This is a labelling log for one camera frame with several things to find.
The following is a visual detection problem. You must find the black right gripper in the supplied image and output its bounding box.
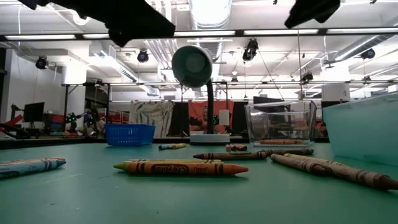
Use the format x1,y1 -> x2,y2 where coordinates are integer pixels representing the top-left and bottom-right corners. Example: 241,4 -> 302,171
284,0 -> 341,29

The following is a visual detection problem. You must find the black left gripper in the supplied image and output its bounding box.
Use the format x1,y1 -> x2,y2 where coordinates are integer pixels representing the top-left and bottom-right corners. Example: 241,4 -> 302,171
18,0 -> 177,48

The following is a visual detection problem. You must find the black ceiling spotlight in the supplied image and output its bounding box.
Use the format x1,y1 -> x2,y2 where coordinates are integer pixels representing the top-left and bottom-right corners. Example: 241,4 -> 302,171
300,71 -> 314,84
359,47 -> 376,60
34,55 -> 50,70
241,38 -> 259,62
136,49 -> 150,64

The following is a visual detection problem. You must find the thin metal rod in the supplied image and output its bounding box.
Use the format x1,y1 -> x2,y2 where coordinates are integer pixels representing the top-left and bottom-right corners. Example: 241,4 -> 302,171
294,27 -> 305,101

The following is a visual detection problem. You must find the black overhead beam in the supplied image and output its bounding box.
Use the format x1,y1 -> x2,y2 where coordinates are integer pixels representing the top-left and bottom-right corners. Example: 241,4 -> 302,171
0,27 -> 398,42

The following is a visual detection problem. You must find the white box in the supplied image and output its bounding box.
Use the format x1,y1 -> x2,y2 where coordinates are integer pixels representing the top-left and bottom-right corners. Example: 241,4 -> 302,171
321,83 -> 351,102

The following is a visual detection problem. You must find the black monitor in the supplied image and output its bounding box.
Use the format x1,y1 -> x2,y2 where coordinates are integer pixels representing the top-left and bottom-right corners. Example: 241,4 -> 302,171
23,101 -> 45,123
252,95 -> 286,113

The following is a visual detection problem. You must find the grey patterned cloth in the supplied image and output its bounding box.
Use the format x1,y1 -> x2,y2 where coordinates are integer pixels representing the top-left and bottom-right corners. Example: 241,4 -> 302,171
128,100 -> 175,139

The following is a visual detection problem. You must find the black panel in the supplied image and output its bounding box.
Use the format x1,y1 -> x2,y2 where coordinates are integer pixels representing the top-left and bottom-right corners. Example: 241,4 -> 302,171
170,101 -> 190,137
233,101 -> 249,135

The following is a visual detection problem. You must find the black metal rack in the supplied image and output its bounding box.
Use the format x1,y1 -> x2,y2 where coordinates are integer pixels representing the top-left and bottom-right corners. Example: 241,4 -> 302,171
63,82 -> 112,138

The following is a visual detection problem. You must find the person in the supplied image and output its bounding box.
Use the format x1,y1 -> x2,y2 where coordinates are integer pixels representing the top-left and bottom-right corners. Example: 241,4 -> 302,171
193,105 -> 216,131
83,108 -> 105,137

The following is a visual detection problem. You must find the clear plastic container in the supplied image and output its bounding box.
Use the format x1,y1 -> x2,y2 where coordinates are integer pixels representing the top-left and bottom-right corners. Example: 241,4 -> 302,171
244,99 -> 318,147

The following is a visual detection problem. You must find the blue plastic basket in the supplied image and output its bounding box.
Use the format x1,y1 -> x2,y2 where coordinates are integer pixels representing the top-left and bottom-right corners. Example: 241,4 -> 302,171
104,123 -> 157,147

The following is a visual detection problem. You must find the red-orange backdrop cloth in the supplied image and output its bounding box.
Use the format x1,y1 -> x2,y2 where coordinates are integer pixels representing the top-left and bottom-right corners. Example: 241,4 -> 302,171
187,99 -> 235,135

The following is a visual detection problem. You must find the white sheet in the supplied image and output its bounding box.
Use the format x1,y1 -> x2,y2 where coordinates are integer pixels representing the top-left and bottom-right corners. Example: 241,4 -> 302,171
218,109 -> 231,126

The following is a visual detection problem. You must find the teal plastic bin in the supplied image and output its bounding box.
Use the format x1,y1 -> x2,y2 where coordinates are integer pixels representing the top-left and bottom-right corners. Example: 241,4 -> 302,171
322,91 -> 398,167

